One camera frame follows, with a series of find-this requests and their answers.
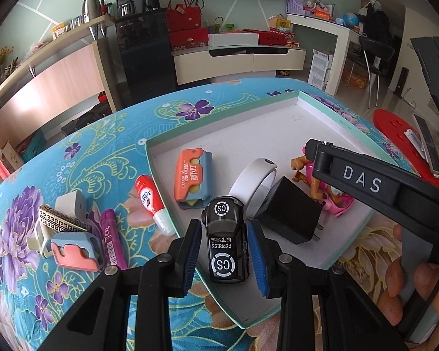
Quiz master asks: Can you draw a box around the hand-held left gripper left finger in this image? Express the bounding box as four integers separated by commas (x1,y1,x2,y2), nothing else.
47,218,203,351

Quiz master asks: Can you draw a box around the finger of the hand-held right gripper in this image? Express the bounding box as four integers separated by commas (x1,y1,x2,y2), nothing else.
305,138,334,188

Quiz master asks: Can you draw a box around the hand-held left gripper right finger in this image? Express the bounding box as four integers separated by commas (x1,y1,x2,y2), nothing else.
247,220,410,351

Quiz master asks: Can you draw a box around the pink cartoon dog toy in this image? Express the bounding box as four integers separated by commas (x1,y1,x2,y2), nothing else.
291,146,354,220

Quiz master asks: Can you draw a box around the black toy car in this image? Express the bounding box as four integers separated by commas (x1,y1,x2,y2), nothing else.
201,197,250,284

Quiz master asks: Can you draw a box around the black plug charger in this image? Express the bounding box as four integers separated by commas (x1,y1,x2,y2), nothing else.
258,176,323,246

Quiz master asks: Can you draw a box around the red glue bottle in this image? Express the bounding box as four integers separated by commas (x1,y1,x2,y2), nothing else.
135,175,176,236

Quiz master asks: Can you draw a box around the white wristband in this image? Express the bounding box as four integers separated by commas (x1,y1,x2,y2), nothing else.
229,158,279,220

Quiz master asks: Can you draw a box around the orange toy knife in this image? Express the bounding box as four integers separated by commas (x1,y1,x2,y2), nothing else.
174,148,212,211

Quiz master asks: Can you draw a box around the teal cardboard box tray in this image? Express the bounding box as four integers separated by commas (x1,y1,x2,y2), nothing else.
144,91,416,329

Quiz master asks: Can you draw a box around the white plug charger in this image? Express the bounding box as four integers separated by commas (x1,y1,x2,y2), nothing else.
55,189,88,227

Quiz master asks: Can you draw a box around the person's right hand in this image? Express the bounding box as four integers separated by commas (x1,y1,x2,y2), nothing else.
384,223,439,337

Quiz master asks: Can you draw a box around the red plastic stool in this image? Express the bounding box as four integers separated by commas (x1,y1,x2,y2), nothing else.
373,109,439,187

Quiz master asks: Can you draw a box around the black flat bar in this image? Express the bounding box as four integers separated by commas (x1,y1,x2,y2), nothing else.
406,114,439,176

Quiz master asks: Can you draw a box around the purple tube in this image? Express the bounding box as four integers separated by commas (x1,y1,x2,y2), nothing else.
90,208,128,269

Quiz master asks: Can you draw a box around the white printed carton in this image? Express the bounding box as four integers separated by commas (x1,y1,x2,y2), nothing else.
313,49,333,90

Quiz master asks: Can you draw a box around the salmon blue clip holder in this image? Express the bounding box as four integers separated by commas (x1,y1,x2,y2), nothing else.
50,231,104,272

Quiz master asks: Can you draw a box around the white desk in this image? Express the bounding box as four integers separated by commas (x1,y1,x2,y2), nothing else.
287,13,364,96

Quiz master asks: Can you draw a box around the black chair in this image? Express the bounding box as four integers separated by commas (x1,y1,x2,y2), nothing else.
359,37,396,108

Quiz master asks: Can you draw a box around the cream television stand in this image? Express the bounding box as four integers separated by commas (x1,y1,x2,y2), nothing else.
172,42,307,86

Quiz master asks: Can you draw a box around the red flat box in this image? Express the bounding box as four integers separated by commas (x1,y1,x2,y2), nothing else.
259,31,297,44

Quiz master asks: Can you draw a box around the white flat gift box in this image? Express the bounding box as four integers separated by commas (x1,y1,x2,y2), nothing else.
208,31,260,47

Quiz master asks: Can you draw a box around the red patterned gift box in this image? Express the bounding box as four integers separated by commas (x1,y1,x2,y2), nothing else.
168,28,210,51

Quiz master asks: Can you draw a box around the red handbag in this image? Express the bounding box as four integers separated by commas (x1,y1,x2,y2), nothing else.
166,0,202,32

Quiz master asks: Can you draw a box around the black water dispenser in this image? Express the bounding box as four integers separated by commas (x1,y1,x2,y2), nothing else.
115,0,178,105

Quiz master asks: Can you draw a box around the red paper gift bag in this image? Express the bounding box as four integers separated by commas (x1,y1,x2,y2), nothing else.
0,142,24,180

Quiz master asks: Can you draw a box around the wooden counter shelf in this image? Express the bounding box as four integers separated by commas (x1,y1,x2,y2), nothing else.
0,16,121,191

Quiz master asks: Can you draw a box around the steel kettle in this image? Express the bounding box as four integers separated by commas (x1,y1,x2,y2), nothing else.
118,0,138,17

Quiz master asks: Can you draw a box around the steel thermos jug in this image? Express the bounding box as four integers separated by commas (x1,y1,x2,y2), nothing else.
81,0,107,41

